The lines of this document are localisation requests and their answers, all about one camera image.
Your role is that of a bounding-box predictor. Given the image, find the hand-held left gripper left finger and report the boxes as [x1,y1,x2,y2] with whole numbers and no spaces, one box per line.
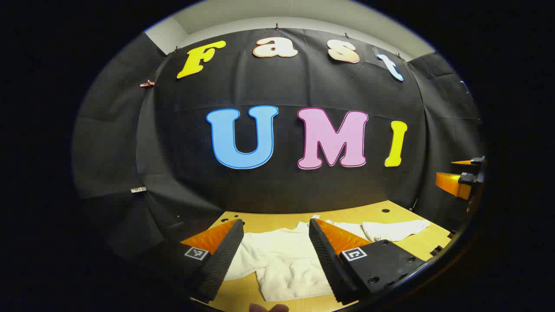
[139,219,245,304]

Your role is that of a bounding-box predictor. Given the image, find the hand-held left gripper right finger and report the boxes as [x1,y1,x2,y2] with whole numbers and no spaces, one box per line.
[309,218,426,306]

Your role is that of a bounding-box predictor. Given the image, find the white knit sweater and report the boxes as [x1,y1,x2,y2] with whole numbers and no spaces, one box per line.
[223,214,432,302]

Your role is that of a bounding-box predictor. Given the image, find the black backdrop cloth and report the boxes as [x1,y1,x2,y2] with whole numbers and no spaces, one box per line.
[72,28,484,260]

